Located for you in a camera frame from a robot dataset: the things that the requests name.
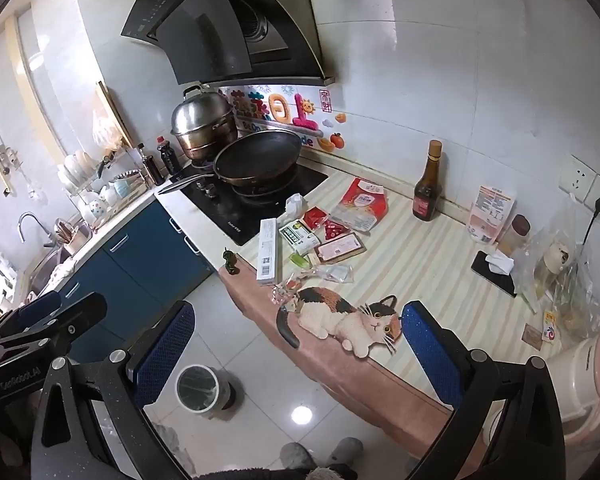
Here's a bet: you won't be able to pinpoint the clear plastic wrapper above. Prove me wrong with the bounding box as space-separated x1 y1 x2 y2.
272 263 355 306

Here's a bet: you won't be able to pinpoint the brown flat packet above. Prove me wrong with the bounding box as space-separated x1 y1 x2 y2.
312 232 367 265

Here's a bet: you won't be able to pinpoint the small yellow sachet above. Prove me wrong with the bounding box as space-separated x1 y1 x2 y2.
542 310 561 344

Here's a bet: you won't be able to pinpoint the dark soy sauce bottle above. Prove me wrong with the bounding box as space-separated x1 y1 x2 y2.
137 142 165 186

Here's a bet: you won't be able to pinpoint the black glass gas stove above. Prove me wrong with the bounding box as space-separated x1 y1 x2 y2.
180 160 330 247

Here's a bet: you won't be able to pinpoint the steel steamer pot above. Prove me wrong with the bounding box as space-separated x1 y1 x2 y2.
170 85 240 163

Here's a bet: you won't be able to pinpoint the grey round trash bin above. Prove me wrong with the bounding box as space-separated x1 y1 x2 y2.
175 364 237 420

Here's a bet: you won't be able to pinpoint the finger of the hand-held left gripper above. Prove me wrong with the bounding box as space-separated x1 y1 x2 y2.
0 291 64 333
0 292 109 361

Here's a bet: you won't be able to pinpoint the jar with brown lid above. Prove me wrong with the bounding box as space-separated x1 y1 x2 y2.
497 214 531 256

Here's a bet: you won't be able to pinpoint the steel utensil holder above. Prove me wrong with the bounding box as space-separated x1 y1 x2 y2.
54 217 92 256

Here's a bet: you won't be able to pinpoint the red and clear snack packet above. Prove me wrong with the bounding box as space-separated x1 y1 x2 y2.
322 216 354 244

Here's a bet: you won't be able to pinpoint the blue kitchen cabinet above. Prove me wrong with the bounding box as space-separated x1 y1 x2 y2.
32 200 216 362

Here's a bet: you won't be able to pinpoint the long white box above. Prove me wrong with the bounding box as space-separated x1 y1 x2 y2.
256 217 281 286

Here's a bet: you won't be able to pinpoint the clear plastic bags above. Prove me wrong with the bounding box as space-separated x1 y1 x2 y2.
517 230 600 342

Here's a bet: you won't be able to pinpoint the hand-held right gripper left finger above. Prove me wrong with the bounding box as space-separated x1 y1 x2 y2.
30 300 197 480

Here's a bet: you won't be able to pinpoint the black range hood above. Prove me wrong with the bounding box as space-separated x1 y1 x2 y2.
120 0 336 86

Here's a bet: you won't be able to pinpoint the steel sink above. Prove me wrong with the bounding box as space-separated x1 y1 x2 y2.
25 245 74 296

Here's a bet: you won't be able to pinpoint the pink refill pouch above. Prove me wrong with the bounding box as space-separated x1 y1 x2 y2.
465 185 517 247

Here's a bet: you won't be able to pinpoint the black frying pan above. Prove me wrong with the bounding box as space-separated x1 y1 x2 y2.
157 129 304 196

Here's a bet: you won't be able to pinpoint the metal dish rack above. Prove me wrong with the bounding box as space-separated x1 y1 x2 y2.
57 145 154 231

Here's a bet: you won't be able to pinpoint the chrome faucet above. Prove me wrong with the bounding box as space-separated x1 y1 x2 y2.
17 211 54 249

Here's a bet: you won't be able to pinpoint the wall hook rack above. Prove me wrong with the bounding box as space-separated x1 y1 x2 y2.
0 145 36 196

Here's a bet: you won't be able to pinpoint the small red foil packet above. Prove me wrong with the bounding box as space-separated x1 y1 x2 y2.
301 207 329 231

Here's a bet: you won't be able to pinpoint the dark bottle with red cap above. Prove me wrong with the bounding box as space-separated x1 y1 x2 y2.
156 135 181 175

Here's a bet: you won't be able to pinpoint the green and white box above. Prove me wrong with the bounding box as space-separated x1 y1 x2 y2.
278 220 319 256

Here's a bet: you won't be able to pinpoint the crumpled white tissue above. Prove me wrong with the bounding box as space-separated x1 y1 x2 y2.
277 192 309 226

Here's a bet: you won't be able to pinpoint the red and white food bag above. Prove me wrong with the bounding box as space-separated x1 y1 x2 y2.
336 177 391 234

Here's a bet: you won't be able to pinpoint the wooden cutting board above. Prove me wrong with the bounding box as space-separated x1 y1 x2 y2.
95 80 134 149

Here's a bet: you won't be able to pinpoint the black phone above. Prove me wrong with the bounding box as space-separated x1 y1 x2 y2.
471 250 519 297

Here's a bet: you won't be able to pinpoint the colourful wall stickers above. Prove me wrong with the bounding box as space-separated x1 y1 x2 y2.
220 85 349 154

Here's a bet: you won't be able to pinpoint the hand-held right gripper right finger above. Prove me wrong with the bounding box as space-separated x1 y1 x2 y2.
401 300 567 480

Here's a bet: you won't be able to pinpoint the stack of white bowls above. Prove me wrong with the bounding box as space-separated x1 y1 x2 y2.
62 150 94 186

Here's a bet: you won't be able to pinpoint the pink-white rice cooker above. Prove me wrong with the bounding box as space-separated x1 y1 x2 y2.
482 327 600 457

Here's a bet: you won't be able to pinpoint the grey fuzzy slipper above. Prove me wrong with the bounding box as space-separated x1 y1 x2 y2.
280 442 316 472
327 437 364 466

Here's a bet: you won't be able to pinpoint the dark glass sauce bottle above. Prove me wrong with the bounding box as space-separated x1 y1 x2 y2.
412 139 445 222

